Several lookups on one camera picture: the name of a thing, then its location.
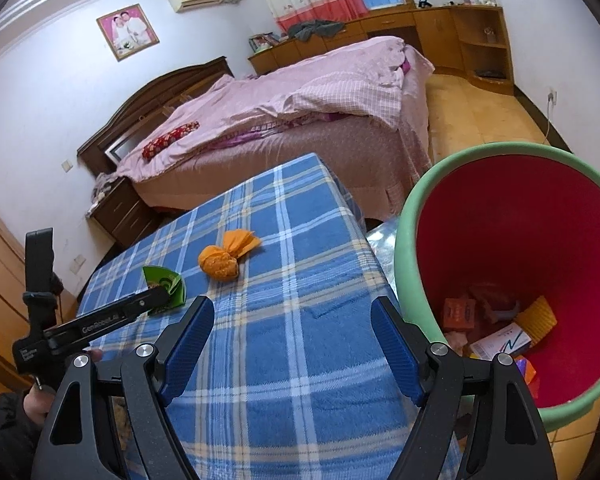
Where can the crumpled cloth on nightstand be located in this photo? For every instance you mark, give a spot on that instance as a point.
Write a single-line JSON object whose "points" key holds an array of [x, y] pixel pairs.
{"points": [[104, 187]]}

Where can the person's left hand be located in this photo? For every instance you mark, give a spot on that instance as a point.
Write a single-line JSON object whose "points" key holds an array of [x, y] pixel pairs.
{"points": [[36, 405]]}

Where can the dark wooden nightstand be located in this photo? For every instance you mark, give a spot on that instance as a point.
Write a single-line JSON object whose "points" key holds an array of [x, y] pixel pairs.
{"points": [[125, 215]]}

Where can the pink quilt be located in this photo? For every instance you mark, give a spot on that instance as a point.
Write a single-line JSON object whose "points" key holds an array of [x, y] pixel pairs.
{"points": [[305, 95]]}

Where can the silver plastic sheet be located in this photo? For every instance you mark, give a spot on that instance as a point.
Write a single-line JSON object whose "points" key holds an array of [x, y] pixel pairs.
{"points": [[382, 255]]}

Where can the small knotted orange bag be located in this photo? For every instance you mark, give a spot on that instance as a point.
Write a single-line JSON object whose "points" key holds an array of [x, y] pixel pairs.
{"points": [[222, 260]]}

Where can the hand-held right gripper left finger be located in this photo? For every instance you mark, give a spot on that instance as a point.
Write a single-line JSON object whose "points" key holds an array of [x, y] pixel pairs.
{"points": [[185, 350]]}

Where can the grey clothing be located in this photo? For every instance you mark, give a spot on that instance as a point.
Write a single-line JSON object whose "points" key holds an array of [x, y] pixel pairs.
{"points": [[315, 30]]}

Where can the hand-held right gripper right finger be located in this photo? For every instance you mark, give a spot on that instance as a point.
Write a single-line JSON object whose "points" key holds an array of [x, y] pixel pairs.
{"points": [[397, 350]]}

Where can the dark wooden bed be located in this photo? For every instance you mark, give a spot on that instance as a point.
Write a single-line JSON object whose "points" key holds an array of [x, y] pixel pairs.
{"points": [[130, 110]]}

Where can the framed wall picture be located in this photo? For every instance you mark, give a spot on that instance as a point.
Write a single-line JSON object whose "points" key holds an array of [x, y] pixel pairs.
{"points": [[127, 32]]}

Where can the green snack packet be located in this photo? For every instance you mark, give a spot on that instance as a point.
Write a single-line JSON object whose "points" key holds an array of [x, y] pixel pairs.
{"points": [[172, 280]]}

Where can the red floral pillow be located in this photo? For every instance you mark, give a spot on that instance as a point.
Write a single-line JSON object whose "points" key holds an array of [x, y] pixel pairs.
{"points": [[170, 139]]}

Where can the blue plaid blanket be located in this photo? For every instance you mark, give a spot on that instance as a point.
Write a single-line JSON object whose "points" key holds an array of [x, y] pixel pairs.
{"points": [[290, 270]]}

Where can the light wooden desk cabinet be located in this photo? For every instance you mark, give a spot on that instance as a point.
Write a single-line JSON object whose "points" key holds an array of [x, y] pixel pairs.
{"points": [[440, 35]]}

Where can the wall light switch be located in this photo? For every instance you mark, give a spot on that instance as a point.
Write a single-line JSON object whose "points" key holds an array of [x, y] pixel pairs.
{"points": [[68, 165]]}

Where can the small orange box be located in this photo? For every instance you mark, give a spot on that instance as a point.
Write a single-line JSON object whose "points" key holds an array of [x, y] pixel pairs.
{"points": [[459, 314]]}

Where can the light wooden wardrobe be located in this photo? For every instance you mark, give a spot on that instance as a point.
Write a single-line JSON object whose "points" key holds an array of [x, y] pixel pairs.
{"points": [[5, 285]]}

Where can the person's left forearm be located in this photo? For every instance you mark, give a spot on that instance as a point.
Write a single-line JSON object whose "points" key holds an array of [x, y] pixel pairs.
{"points": [[10, 435]]}

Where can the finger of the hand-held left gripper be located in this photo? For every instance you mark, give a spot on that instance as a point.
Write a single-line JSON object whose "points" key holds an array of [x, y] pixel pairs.
{"points": [[155, 300]]}

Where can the red bin with green rim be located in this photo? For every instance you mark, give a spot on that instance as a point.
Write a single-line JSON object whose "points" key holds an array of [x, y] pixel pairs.
{"points": [[505, 220]]}

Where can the row of books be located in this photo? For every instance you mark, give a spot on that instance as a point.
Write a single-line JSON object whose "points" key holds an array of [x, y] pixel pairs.
{"points": [[265, 42]]}

